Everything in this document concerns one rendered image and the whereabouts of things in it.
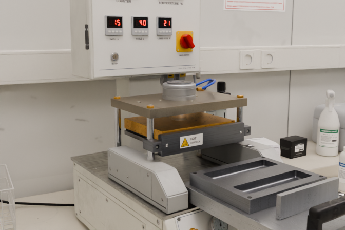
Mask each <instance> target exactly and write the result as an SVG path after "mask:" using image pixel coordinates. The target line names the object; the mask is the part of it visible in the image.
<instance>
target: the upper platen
mask: <svg viewBox="0 0 345 230"><path fill-rule="evenodd" d="M228 123H235V120H232V119H228V118H223V117H219V116H215V115H212V114H208V113H204V112H197V113H189V114H182V115H177V116H169V117H161V118H155V139H157V140H158V135H159V134H164V133H170V132H176V131H183V130H189V129H196V128H202V127H209V126H215V125H222V124H228ZM124 128H126V130H125V131H124V133H125V135H128V136H130V137H133V138H135V139H137V140H140V141H142V142H143V139H146V138H147V118H146V117H143V116H139V117H131V118H124Z"/></svg>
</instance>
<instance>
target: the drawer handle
mask: <svg viewBox="0 0 345 230"><path fill-rule="evenodd" d="M344 215H345V196H342V197H339V198H336V199H333V200H330V201H328V202H325V203H322V204H319V205H316V206H313V207H311V208H310V209H309V215H308V218H307V229H306V230H322V224H324V223H326V222H329V221H332V220H334V219H337V218H339V217H342V216H344Z"/></svg>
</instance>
